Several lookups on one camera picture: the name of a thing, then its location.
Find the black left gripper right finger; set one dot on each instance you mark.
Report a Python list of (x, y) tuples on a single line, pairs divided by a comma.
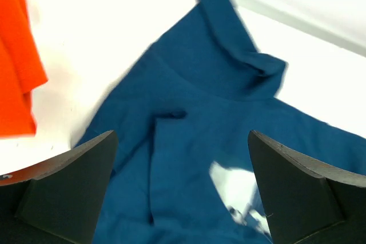
[(306, 200)]

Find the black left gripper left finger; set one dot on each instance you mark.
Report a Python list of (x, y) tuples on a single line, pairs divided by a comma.
[(58, 200)]

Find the navy blue printed t-shirt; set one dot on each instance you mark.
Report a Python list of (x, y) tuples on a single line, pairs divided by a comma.
[(182, 115)]

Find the folded orange t-shirt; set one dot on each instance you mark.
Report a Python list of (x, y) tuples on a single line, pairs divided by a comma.
[(21, 70)]

